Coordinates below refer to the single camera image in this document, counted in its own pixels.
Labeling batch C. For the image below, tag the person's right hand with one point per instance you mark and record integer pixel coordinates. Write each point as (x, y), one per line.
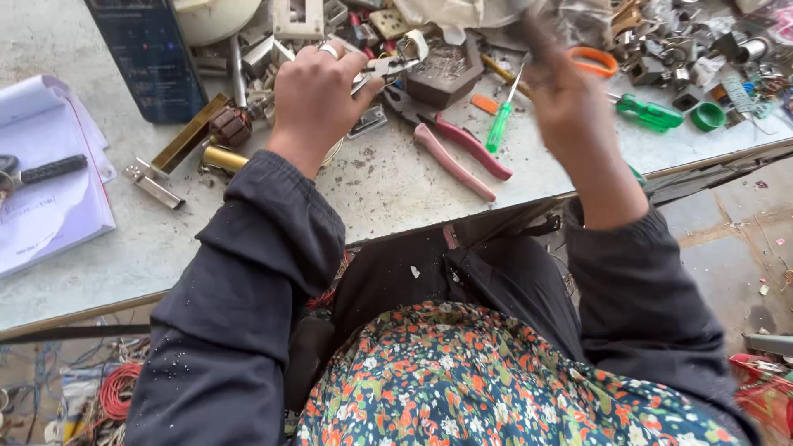
(573, 111)

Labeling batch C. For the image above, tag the white paper notebook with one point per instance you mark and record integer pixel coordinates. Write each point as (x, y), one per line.
(46, 210)

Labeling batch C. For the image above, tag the small orange plastic piece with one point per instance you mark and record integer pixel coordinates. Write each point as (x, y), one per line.
(484, 103)

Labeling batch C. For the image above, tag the flat brass bar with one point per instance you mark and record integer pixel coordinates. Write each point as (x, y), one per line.
(189, 135)

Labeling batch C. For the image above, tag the slim green screwdriver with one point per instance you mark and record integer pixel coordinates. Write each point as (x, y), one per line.
(500, 124)

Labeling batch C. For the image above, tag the red patterned bag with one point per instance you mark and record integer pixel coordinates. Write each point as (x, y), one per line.
(765, 393)

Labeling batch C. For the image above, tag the beige perforated plate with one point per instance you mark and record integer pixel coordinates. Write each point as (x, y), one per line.
(390, 23)

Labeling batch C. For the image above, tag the grey pipe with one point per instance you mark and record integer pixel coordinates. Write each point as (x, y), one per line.
(771, 344)

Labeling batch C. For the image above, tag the floral patterned garment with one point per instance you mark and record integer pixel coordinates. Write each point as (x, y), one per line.
(483, 384)

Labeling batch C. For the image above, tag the white round bowl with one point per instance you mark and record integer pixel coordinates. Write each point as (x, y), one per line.
(214, 18)

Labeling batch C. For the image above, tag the dark blue carton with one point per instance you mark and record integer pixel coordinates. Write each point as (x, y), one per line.
(148, 56)

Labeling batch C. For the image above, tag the small metal hinge plate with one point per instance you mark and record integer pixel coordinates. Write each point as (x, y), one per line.
(368, 121)

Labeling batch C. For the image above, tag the heap of metal scrap parts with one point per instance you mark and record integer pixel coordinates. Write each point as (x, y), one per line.
(694, 46)

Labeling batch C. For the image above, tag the crumpled plastic bag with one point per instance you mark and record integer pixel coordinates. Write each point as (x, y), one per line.
(471, 15)

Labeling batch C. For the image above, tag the brown hexagonal tray of screws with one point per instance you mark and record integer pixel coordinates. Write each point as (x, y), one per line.
(443, 80)

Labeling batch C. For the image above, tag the brass cylinder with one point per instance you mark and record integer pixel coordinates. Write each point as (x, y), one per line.
(223, 159)

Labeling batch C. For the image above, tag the person's left hand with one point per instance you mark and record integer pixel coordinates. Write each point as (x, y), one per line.
(313, 105)

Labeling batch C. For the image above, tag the silver metal bracket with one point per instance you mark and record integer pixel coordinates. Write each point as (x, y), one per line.
(155, 186)

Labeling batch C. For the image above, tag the small silver pliers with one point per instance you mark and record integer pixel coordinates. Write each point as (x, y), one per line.
(387, 67)

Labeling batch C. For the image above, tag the green plastic cap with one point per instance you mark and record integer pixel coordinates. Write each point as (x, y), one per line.
(707, 116)

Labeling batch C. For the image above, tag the person's right fingers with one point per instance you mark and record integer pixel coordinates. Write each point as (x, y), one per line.
(538, 52)

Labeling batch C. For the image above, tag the white tape roll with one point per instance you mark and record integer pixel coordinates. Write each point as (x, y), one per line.
(416, 43)

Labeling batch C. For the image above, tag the white switch plate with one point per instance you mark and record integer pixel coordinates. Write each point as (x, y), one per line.
(298, 22)

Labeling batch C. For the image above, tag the heap of small electrical parts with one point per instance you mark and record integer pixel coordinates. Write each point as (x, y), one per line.
(263, 59)

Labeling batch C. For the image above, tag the copper motor armature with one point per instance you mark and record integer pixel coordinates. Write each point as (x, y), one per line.
(231, 126)

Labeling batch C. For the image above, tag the grey metal tube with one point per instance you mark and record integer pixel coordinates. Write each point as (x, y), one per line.
(238, 71)

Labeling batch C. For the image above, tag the thick green screwdriver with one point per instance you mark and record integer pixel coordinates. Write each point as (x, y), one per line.
(650, 113)

